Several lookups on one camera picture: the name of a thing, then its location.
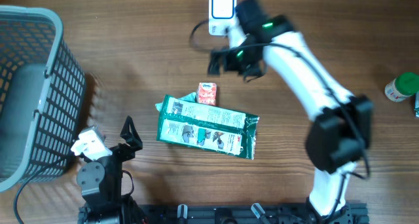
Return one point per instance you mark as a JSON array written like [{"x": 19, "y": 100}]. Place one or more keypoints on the green white packaged product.
[{"x": 207, "y": 127}]

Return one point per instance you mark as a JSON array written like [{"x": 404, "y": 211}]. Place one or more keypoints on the small green white packet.
[{"x": 416, "y": 105}]

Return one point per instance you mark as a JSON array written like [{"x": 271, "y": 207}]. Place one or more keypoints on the grey plastic shopping basket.
[{"x": 42, "y": 90}]

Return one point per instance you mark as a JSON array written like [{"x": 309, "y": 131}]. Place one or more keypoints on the red tissue pack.
[{"x": 206, "y": 93}]

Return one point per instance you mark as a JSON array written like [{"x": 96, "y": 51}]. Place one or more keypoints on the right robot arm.
[{"x": 340, "y": 133}]

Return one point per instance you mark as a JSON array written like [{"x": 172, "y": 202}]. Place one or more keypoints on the teal tissue pack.
[{"x": 189, "y": 98}]

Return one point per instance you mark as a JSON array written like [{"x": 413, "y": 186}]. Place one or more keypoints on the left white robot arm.
[{"x": 101, "y": 187}]

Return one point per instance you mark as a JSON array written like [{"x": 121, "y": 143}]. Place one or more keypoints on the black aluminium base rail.
[{"x": 292, "y": 213}]

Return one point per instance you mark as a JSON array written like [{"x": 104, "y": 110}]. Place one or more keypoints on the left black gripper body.
[{"x": 123, "y": 152}]

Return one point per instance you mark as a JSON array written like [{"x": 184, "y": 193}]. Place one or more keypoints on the green lid jar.
[{"x": 402, "y": 87}]

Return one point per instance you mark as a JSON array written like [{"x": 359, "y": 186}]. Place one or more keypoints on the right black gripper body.
[{"x": 242, "y": 59}]

